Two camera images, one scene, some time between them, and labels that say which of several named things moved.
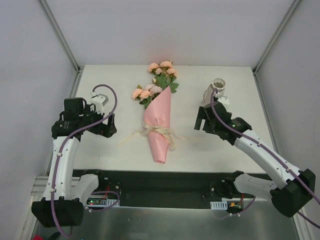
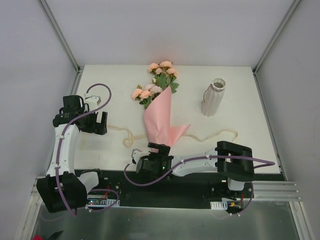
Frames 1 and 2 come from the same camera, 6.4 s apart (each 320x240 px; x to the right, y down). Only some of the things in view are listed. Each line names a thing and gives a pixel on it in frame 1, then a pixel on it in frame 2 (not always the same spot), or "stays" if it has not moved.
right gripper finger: [201, 115] → [163, 149]
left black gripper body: [106, 126] stays
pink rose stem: [146, 94] stays
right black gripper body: [207, 119] → [160, 152]
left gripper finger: [111, 127] → [101, 128]
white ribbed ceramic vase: [218, 83] stays
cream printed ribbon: [169, 134] → [128, 141]
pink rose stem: [165, 75] stays
